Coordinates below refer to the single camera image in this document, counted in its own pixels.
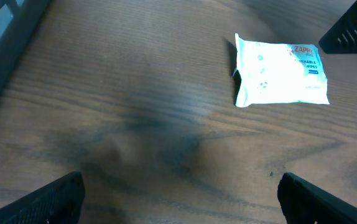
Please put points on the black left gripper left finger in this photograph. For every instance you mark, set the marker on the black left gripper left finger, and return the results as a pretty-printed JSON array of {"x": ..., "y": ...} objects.
[{"x": 58, "y": 202}]

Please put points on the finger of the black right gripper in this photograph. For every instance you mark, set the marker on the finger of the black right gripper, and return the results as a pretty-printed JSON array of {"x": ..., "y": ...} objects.
[{"x": 342, "y": 37}]

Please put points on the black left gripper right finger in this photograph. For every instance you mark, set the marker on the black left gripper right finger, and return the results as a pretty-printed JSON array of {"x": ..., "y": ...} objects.
[{"x": 303, "y": 202}]

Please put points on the grey plastic shopping basket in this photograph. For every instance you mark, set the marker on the grey plastic shopping basket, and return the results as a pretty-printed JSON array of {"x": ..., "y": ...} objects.
[{"x": 18, "y": 21}]

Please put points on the pale green tissue pack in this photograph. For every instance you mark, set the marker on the pale green tissue pack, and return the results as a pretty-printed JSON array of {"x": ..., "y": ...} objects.
[{"x": 279, "y": 73}]

